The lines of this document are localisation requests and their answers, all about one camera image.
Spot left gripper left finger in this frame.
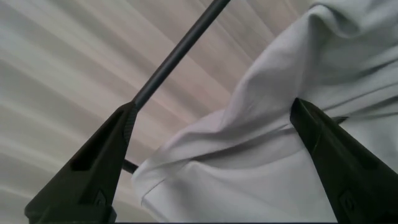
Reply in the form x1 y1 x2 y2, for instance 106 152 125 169
24 101 139 224

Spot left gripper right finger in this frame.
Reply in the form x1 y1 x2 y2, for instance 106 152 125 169
289 97 398 224

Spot pale grey shorts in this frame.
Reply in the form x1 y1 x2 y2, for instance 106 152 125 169
132 0 398 223

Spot black clothes rack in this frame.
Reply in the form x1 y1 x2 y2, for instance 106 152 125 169
122 0 233 174

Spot white curtain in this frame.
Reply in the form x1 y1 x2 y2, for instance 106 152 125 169
0 0 315 223

